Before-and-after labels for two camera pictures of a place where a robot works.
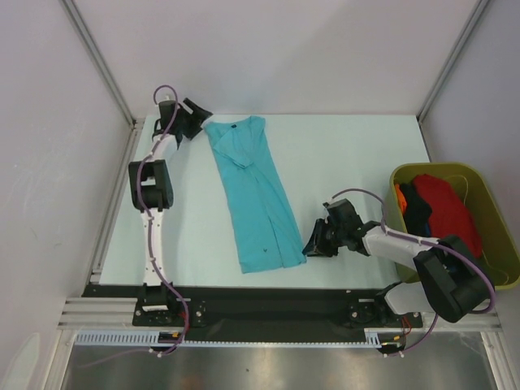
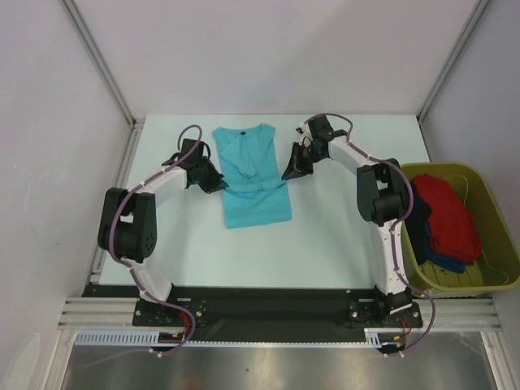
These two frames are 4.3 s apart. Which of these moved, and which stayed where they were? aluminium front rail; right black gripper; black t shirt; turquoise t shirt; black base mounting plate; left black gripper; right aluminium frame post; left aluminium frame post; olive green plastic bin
Moved: turquoise t shirt; right black gripper; left black gripper
Stayed: right aluminium frame post; left aluminium frame post; olive green plastic bin; black t shirt; black base mounting plate; aluminium front rail
